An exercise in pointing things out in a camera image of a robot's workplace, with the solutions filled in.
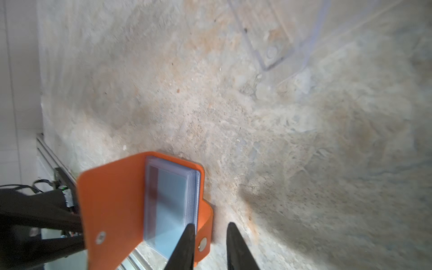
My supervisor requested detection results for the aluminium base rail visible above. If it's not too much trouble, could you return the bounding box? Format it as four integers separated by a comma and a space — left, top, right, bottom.
37, 133, 151, 270

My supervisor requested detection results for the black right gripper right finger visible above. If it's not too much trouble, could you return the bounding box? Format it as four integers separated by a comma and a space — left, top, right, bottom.
226, 222, 260, 270

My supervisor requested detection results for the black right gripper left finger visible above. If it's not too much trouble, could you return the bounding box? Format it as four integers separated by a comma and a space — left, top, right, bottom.
164, 223, 195, 270

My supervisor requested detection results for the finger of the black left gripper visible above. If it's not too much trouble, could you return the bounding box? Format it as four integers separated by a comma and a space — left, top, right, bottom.
1, 189, 83, 233
1, 235, 86, 270

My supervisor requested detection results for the orange card holder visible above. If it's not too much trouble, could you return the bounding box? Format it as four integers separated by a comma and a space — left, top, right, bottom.
76, 151, 205, 270

